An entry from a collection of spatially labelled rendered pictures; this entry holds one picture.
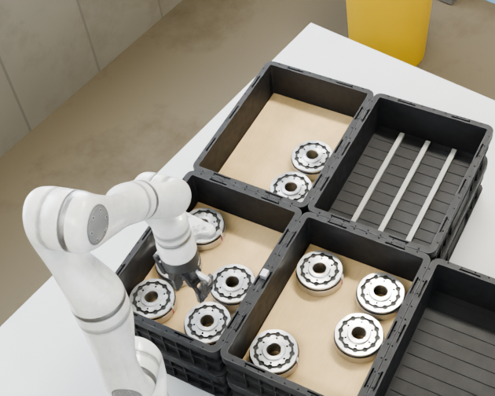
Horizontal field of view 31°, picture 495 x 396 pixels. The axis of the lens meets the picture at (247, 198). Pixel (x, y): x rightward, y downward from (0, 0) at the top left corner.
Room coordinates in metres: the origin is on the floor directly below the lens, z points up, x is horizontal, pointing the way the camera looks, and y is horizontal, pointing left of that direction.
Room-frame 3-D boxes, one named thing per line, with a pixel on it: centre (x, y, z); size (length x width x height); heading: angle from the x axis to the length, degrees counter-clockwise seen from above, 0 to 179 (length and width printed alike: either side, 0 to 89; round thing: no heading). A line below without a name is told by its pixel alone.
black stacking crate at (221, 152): (1.44, -0.12, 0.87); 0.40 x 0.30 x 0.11; 145
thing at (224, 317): (0.98, 0.13, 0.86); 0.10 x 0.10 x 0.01
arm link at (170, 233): (1.01, 0.16, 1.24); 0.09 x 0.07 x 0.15; 62
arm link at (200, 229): (1.02, 0.14, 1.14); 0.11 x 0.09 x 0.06; 138
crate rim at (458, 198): (1.26, -0.36, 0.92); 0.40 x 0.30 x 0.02; 145
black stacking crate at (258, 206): (1.11, 0.12, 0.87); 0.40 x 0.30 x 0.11; 145
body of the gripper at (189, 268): (1.00, 0.15, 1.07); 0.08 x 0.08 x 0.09
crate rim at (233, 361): (0.94, -0.13, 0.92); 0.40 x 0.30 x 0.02; 145
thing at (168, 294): (1.06, 0.24, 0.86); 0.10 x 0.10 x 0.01
